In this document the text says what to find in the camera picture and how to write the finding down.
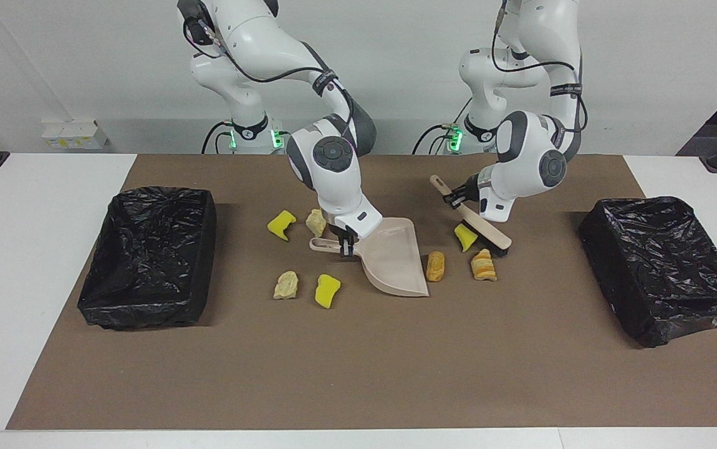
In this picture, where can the beige layered pastry piece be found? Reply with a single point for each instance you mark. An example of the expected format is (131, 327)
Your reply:
(483, 267)

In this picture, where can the bin lined with black bag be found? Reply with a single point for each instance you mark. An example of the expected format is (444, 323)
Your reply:
(664, 268)
(146, 255)

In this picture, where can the beige plastic dustpan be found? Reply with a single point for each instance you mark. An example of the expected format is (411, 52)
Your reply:
(396, 262)

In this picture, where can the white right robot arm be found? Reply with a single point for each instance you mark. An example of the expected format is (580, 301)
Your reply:
(327, 181)

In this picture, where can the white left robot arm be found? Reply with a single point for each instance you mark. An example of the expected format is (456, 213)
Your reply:
(527, 162)

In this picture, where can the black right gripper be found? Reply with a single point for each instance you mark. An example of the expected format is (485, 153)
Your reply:
(345, 234)

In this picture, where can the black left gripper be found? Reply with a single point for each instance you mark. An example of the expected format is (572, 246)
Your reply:
(474, 189)

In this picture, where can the pale beige pastry piece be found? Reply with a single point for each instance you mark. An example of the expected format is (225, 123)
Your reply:
(285, 285)
(315, 223)

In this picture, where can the brown table mat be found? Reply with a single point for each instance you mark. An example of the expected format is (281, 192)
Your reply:
(333, 386)

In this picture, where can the beige hand brush black bristles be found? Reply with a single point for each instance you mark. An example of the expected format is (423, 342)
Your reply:
(489, 231)

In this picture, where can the brown bread loaf toy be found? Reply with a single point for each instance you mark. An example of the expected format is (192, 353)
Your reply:
(436, 267)

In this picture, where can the white wall outlet box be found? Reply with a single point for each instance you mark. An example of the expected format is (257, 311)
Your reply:
(75, 136)

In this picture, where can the notched yellow sponge piece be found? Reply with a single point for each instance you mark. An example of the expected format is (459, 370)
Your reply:
(280, 223)

